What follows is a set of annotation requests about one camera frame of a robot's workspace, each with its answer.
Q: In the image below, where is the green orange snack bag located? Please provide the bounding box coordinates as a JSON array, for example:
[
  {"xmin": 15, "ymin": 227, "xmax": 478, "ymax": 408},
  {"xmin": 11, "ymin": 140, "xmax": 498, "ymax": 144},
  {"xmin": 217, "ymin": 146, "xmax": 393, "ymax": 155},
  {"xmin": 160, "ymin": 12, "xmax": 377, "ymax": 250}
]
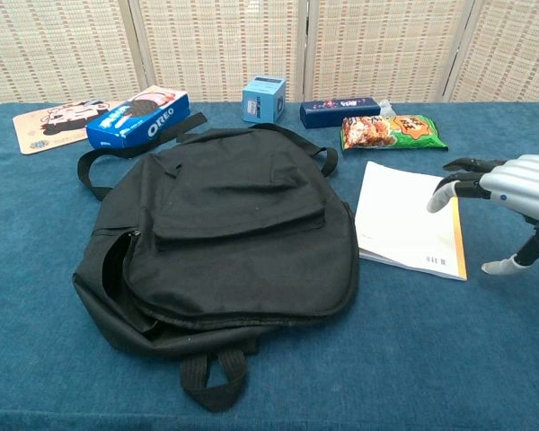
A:
[{"xmin": 340, "ymin": 113, "xmax": 449, "ymax": 153}]

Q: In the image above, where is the woven folding screen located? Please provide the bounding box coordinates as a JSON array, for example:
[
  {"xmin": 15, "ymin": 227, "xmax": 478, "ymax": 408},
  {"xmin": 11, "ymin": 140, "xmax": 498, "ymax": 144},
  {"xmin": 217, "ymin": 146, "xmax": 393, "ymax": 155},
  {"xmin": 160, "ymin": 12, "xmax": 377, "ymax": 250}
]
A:
[{"xmin": 0, "ymin": 0, "xmax": 539, "ymax": 109}]

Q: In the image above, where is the small light blue box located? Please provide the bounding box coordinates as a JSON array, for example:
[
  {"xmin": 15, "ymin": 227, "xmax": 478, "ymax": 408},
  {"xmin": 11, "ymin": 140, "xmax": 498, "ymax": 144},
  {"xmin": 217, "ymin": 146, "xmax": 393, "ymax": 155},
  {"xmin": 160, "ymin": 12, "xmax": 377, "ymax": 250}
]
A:
[{"xmin": 242, "ymin": 75, "xmax": 287, "ymax": 125}]

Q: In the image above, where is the blue tablecloth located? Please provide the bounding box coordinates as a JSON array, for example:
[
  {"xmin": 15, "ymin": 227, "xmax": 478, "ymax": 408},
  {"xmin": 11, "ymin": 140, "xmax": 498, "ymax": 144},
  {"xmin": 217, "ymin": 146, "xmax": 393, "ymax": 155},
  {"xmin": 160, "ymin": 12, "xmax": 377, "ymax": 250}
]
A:
[{"xmin": 0, "ymin": 101, "xmax": 539, "ymax": 431}]

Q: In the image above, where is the long dark blue box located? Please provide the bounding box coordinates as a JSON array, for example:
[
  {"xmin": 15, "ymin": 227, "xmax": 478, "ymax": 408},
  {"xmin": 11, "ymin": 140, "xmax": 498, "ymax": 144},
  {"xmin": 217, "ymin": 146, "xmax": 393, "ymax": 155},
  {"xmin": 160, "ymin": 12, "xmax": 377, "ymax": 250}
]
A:
[{"xmin": 299, "ymin": 97, "xmax": 382, "ymax": 130}]

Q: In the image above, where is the black fabric backpack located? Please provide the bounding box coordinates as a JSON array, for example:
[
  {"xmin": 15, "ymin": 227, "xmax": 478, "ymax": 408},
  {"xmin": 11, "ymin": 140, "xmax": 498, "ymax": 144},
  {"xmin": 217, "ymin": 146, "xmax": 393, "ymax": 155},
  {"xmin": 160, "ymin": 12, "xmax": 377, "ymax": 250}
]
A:
[{"xmin": 71, "ymin": 112, "xmax": 360, "ymax": 413}]

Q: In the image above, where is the cartoon print mouse pad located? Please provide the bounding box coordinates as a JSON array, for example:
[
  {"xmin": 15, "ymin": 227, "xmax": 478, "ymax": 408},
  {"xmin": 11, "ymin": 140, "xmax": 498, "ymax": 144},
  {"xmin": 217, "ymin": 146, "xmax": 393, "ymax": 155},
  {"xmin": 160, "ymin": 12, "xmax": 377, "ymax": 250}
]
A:
[{"xmin": 12, "ymin": 101, "xmax": 125, "ymax": 156}]

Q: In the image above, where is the blue Oreo cookie box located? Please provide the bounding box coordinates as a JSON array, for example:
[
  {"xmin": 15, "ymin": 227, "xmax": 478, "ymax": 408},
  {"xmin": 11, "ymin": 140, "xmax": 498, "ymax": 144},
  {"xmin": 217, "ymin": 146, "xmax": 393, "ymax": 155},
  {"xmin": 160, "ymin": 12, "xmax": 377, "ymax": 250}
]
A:
[{"xmin": 85, "ymin": 85, "xmax": 192, "ymax": 149}]

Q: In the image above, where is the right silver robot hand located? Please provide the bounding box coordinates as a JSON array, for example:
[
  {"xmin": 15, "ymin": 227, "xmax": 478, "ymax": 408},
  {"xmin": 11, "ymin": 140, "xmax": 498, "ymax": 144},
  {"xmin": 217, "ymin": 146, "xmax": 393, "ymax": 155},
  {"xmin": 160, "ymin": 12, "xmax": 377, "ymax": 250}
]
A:
[{"xmin": 426, "ymin": 154, "xmax": 539, "ymax": 276}]

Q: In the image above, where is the white paperback book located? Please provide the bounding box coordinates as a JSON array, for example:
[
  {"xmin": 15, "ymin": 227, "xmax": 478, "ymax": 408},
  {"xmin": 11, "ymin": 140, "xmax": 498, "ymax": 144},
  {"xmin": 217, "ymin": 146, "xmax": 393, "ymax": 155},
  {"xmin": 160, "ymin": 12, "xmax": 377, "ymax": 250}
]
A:
[{"xmin": 354, "ymin": 160, "xmax": 469, "ymax": 282}]

